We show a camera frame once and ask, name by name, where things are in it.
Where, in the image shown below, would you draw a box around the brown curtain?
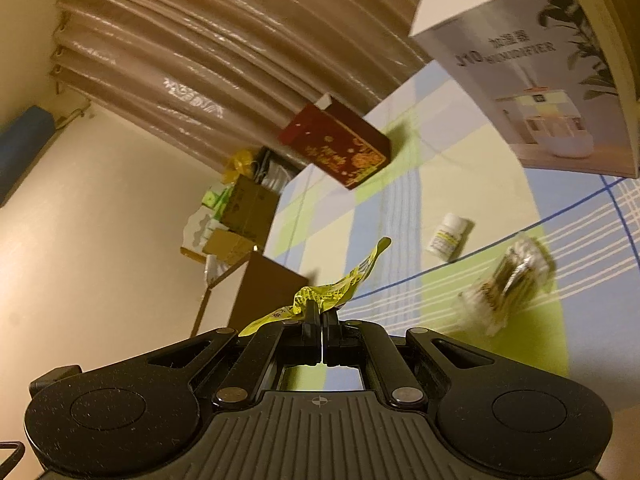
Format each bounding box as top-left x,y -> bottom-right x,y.
50,0 -> 437,177

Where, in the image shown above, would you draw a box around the white plastic bag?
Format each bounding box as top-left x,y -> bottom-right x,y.
252,147 -> 294,194

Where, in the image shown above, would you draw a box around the green packets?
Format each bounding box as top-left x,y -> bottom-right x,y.
201,185 -> 236,222

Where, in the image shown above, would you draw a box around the yellow snack packet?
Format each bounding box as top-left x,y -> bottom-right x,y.
239,236 -> 392,337

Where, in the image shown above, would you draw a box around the brown cardboard box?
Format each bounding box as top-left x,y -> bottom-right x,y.
190,251 -> 309,337

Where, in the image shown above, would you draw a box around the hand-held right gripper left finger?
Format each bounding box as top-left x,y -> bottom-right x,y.
145,299 -> 322,407

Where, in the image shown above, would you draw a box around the blue padded roll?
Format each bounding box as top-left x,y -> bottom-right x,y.
0,105 -> 54,207

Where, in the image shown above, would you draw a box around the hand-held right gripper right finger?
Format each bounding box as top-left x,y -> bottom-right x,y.
322,309 -> 497,407

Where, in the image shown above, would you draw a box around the red gift box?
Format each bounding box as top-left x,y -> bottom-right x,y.
277,92 -> 391,191

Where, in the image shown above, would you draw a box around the yellow plastic bag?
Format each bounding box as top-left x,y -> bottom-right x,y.
222,150 -> 261,184

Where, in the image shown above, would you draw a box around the white humidifier box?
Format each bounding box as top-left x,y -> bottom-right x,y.
407,0 -> 640,179

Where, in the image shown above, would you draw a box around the upright brown cardboard carton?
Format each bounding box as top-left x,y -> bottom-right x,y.
220,175 -> 281,247

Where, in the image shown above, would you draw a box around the clear bag of brown snacks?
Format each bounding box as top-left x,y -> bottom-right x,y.
459,237 -> 557,337

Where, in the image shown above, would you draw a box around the white carved chair back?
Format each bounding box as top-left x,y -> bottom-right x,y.
182,209 -> 222,256

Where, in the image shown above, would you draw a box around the flat cardboard sheet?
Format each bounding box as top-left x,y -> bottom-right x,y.
180,227 -> 262,267

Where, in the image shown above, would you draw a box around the white pill bottle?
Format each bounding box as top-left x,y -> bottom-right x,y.
426,213 -> 474,261

